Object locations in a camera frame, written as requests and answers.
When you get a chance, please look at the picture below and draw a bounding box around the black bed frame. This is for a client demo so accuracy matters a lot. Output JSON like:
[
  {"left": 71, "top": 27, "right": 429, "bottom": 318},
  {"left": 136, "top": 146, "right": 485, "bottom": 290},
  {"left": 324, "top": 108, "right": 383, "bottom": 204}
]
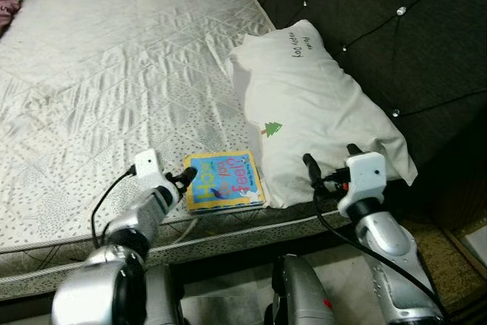
[{"left": 0, "top": 215, "right": 487, "bottom": 320}]

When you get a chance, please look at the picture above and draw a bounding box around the blue yellow children's book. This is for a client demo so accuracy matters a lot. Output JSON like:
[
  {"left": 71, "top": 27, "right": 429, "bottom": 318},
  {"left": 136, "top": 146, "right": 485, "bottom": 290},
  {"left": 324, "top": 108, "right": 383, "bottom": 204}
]
[{"left": 183, "top": 150, "right": 267, "bottom": 214}]

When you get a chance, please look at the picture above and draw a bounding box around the brown floor mat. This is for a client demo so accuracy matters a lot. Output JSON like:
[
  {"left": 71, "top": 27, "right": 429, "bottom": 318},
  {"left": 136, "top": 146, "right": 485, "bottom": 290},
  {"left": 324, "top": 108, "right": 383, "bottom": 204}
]
[{"left": 402, "top": 218, "right": 487, "bottom": 318}]

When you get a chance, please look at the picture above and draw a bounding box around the dark tufted headboard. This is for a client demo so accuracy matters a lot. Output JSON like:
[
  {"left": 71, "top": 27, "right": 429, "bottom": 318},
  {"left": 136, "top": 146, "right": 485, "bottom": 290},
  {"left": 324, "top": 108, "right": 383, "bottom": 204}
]
[{"left": 245, "top": 0, "right": 487, "bottom": 228}]

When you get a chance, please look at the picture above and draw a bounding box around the grey robot leg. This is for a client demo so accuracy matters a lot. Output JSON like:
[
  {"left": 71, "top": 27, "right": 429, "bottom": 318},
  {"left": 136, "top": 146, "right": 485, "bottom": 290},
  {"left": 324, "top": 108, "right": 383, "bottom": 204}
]
[
  {"left": 145, "top": 264, "right": 188, "bottom": 325},
  {"left": 264, "top": 253, "right": 340, "bottom": 325}
]

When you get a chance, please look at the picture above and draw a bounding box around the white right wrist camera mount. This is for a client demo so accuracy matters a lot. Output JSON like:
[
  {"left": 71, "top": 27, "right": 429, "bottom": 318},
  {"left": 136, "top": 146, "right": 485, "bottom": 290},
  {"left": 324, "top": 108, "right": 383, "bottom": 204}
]
[{"left": 337, "top": 151, "right": 390, "bottom": 219}]

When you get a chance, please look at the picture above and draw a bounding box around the white quilted mattress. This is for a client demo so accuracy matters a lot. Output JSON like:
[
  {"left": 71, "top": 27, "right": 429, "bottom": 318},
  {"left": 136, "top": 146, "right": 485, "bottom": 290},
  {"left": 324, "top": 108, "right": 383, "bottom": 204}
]
[{"left": 0, "top": 0, "right": 358, "bottom": 300}]

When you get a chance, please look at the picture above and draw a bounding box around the grey right robot leg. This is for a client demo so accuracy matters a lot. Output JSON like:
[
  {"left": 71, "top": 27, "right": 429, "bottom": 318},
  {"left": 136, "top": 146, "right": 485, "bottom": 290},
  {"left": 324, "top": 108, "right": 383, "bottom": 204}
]
[{"left": 264, "top": 253, "right": 340, "bottom": 325}]

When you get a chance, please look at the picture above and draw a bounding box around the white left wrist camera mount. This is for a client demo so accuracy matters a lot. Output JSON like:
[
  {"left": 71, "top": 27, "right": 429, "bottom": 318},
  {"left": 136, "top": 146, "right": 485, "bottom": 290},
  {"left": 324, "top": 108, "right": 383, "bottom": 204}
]
[{"left": 131, "top": 148, "right": 167, "bottom": 190}]

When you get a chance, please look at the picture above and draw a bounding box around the grey left robot leg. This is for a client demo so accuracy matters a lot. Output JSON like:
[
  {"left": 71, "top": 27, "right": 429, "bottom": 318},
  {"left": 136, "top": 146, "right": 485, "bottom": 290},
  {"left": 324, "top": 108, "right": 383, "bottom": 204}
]
[{"left": 145, "top": 264, "right": 188, "bottom": 325}]

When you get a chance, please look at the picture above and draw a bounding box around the white pillow with green tree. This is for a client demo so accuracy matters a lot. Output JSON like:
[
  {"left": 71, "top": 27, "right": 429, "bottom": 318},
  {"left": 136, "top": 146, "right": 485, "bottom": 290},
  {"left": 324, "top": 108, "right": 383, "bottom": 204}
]
[{"left": 228, "top": 19, "right": 419, "bottom": 210}]

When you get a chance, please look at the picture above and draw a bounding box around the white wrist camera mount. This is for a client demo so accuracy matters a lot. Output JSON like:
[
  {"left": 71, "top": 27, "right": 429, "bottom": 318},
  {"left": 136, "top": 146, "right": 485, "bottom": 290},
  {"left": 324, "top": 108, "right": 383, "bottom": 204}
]
[
  {"left": 337, "top": 151, "right": 390, "bottom": 219},
  {"left": 131, "top": 148, "right": 167, "bottom": 190}
]

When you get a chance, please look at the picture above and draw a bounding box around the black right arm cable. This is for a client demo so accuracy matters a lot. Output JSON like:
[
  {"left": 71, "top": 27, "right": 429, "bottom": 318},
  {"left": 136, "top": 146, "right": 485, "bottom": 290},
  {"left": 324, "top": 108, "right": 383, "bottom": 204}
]
[{"left": 312, "top": 185, "right": 451, "bottom": 323}]

